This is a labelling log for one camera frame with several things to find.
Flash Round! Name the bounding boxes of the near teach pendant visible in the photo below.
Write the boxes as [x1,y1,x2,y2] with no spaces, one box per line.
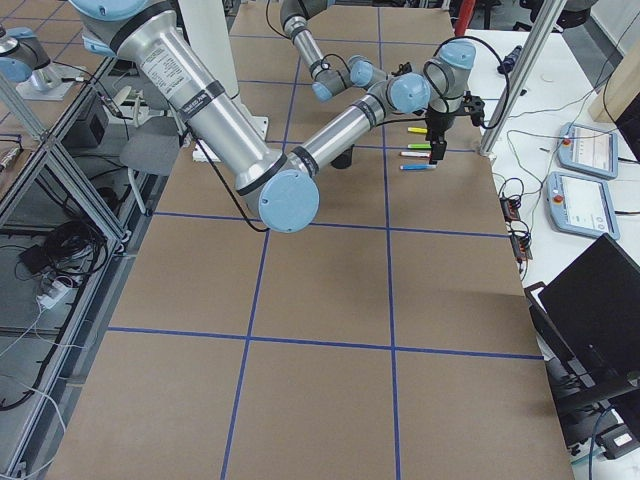
[546,172,620,240]

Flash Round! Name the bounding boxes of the grey office chair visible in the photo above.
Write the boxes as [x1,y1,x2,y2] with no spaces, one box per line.
[120,117,180,216]

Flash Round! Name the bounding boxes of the brown table mat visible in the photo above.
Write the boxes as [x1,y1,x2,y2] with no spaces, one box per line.
[47,4,576,480]

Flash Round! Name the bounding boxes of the black mesh pen cup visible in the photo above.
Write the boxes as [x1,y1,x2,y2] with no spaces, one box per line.
[331,145,354,170]

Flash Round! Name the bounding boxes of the red whiteboard marker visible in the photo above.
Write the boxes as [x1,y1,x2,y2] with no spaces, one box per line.
[399,151,431,159]

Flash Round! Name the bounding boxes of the wooden board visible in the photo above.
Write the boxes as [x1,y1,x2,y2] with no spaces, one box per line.
[589,0,640,123]

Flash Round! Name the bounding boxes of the blue highlighter pen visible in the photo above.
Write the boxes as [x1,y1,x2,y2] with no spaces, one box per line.
[399,164,437,172]

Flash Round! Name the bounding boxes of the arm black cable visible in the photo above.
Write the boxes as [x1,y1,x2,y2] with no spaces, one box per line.
[189,32,516,234]

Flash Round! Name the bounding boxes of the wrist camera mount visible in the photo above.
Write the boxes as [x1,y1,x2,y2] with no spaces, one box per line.
[460,91,485,127]

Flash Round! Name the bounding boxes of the far teach pendant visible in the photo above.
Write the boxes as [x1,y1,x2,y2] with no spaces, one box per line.
[557,122,618,180]

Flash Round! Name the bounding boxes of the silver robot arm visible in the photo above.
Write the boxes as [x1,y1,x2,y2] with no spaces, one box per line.
[280,1,413,102]
[72,1,476,233]

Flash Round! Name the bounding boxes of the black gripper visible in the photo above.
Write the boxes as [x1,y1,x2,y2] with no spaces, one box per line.
[425,109,455,163]
[392,62,413,76]

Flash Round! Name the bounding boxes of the teach pendant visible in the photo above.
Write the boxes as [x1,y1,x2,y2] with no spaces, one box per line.
[546,172,620,240]
[557,122,618,180]

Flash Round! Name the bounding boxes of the aluminium frame post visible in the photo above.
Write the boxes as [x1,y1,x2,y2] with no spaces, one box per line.
[478,0,567,157]

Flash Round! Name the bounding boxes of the black laptop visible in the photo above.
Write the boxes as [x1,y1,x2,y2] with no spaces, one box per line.
[537,233,640,381]

